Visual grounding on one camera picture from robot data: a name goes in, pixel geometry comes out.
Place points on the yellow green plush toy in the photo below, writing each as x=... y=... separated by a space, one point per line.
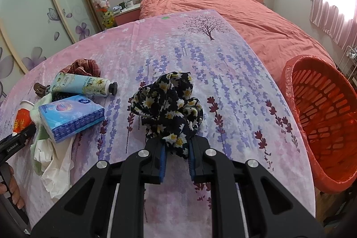
x=108 y=19

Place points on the red checked scrunchie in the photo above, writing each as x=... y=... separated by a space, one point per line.
x=83 y=68

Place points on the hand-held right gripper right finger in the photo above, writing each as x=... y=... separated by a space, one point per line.
x=192 y=168

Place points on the white mug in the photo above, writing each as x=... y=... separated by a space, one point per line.
x=128 y=3

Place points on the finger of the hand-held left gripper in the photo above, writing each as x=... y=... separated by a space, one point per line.
x=26 y=133

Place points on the pale green cloth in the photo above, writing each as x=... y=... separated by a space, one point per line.
x=37 y=132

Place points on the white tissue paper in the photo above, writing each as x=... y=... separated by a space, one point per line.
x=57 y=171

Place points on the red laundry basket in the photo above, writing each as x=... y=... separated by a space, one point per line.
x=287 y=81

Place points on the blue floral hand cream tube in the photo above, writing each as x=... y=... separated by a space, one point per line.
x=81 y=84

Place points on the red paper cup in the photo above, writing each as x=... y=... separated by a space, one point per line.
x=23 y=118

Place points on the person's left hand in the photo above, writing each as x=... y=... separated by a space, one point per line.
x=15 y=189

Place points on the orange plastic basket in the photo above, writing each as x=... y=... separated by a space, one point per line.
x=326 y=121

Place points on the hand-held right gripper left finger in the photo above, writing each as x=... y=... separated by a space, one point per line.
x=163 y=167

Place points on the brown hair clip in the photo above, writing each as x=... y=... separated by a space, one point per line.
x=40 y=88

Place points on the blue tissue pack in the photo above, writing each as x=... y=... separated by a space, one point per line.
x=69 y=118

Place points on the flower print wardrobe doors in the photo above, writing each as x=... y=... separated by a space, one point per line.
x=41 y=3

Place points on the black floral scrunchie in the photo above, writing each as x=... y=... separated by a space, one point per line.
x=167 y=104

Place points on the pink floral printed cloth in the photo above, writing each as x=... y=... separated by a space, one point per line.
x=223 y=104

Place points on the orange duvet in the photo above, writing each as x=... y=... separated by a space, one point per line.
x=265 y=29

